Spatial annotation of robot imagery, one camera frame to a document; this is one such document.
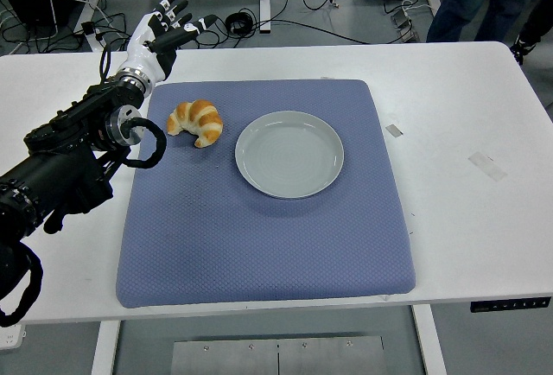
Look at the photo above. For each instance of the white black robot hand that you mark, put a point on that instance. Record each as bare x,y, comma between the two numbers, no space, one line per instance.
144,53

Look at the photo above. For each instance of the golden croissant bread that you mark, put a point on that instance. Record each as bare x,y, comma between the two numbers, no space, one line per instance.
203,120

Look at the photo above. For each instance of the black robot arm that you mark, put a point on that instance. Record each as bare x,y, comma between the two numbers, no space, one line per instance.
52,176

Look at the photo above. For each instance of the round grey plate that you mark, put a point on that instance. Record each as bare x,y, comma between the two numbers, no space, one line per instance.
289,154

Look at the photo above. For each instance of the grey metal plate with screws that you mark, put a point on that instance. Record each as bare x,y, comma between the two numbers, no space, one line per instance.
276,355

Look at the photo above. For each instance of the blue quilted mat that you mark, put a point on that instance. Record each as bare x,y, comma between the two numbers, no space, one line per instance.
259,241

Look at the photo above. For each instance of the small grey tape strip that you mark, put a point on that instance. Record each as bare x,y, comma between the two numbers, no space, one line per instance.
395,130

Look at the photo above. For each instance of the grey foot pedal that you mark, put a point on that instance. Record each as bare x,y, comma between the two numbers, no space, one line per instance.
406,25

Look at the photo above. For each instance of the white table leg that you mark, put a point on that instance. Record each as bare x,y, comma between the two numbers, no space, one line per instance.
430,345
106,349

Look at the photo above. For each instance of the white power strip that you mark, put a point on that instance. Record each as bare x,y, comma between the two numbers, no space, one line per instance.
13,338

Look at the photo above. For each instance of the large clear tape strip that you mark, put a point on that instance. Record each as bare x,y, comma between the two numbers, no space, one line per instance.
487,167

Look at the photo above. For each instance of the black table control panel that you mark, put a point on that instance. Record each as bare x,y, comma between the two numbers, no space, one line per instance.
510,306

